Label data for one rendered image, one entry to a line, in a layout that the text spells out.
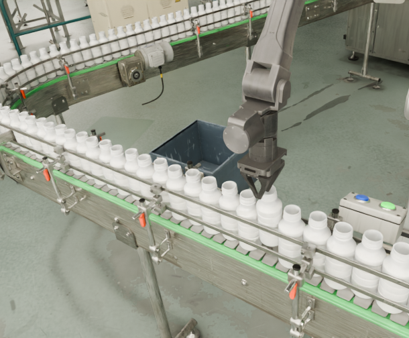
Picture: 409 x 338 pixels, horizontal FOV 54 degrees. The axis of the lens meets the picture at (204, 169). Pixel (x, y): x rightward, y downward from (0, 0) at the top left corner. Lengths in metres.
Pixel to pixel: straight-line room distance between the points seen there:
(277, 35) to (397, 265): 0.49
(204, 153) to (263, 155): 1.07
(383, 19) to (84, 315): 3.94
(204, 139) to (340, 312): 1.07
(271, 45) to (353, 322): 0.62
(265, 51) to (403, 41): 3.98
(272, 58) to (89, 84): 1.90
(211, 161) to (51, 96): 1.06
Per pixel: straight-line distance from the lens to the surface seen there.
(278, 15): 0.78
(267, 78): 0.75
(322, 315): 1.04
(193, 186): 1.06
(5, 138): 1.75
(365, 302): 0.98
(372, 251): 0.89
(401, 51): 4.74
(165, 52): 2.59
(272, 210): 0.93
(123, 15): 5.08
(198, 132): 1.83
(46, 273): 2.67
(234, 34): 3.04
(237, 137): 0.73
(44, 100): 2.45
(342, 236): 0.88
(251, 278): 1.09
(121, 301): 2.34
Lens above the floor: 1.76
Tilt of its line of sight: 34 degrees down
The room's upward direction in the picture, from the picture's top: 7 degrees counter-clockwise
